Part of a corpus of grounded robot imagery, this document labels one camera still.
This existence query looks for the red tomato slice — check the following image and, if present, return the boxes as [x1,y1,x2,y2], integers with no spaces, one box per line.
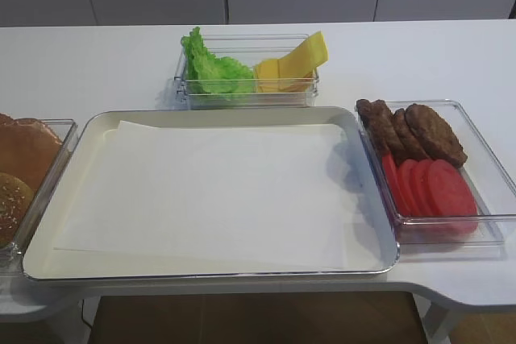
[381,153,411,217]
[397,159,420,217]
[422,160,478,218]
[410,159,435,217]

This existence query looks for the rear brown beef patty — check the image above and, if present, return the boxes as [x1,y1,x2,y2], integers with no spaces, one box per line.
[356,99,377,146]

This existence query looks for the clear bun container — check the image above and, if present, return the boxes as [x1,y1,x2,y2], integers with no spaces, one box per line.
[1,119,77,271]

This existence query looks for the white parchment paper sheet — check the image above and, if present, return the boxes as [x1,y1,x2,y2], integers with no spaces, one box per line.
[55,122,351,269]

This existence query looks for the brown beef patty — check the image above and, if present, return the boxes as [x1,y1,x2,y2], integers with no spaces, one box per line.
[392,108,430,161]
[405,103,468,168]
[356,99,377,146]
[368,100,406,159]

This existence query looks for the green lettuce leaf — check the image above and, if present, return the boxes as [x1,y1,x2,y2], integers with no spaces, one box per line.
[181,27,255,94]

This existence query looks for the sesame bun top right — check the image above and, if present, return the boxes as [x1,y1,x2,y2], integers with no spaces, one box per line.
[0,172,34,248]

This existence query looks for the bun bottom rear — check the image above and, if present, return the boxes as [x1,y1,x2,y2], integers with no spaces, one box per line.
[0,114,15,126]

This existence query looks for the front brown beef patty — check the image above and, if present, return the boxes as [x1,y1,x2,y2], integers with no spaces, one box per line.
[405,103,468,168]

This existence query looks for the bun bottom front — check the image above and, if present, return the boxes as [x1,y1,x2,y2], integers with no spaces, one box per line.
[1,118,62,192]

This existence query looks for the rear red tomato slice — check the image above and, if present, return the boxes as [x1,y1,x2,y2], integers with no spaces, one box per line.
[381,153,411,217]

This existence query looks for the leaning yellow cheese slice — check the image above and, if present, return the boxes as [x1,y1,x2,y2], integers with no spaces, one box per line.
[278,31,328,79]

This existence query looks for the silver metal tray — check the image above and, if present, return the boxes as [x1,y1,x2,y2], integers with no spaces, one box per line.
[22,107,400,283]

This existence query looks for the clear lettuce cheese container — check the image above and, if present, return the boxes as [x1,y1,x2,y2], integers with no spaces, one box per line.
[170,34,319,110]

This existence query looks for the front red tomato slice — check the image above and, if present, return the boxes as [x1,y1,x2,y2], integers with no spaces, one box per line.
[422,160,478,218]

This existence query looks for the clear patty tomato container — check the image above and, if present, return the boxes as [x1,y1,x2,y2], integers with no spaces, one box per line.
[358,100,515,255]

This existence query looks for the flat yellow cheese slices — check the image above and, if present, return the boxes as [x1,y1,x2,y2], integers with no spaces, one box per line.
[254,59,314,93]

